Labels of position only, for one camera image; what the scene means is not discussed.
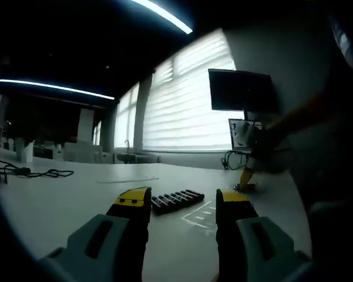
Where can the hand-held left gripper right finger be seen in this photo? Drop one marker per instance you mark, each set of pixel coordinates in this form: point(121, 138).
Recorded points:
point(249, 243)

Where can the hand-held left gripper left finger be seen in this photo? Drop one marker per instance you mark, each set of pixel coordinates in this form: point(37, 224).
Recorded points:
point(105, 243)

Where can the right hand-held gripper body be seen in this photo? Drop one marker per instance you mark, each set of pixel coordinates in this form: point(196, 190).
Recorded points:
point(243, 132)

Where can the group of brown bottles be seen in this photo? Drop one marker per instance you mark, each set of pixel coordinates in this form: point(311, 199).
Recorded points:
point(198, 218)

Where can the open laptop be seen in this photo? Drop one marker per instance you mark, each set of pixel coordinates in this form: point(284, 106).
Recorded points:
point(232, 132)

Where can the large white window blind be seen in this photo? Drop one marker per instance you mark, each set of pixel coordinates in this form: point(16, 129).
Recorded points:
point(182, 117)

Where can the long white ruler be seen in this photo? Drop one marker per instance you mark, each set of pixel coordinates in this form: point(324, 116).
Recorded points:
point(126, 180)

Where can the person's dark clothed torso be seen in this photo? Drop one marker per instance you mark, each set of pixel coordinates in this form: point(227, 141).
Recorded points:
point(334, 191)

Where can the metal sink with faucet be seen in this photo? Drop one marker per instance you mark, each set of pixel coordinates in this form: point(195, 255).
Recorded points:
point(135, 158)

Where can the grey low cabinet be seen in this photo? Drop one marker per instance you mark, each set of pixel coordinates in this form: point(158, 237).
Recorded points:
point(85, 152)

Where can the narrow white window blind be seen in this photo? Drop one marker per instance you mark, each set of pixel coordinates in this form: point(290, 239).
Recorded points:
point(97, 132)

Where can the medium white window blind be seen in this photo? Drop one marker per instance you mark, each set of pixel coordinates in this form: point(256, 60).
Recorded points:
point(126, 117)

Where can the white pillar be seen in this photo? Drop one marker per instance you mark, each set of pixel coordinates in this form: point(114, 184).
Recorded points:
point(85, 124)

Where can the white plant pot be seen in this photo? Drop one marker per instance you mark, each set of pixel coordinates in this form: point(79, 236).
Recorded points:
point(25, 151)

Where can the ceiling light strip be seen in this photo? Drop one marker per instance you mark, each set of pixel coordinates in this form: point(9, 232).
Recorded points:
point(61, 88)
point(176, 22)

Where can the white chest-worn device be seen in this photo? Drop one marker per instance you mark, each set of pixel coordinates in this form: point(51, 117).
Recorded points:
point(345, 41)

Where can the black wall monitor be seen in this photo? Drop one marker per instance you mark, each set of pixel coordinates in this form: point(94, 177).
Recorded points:
point(238, 91)

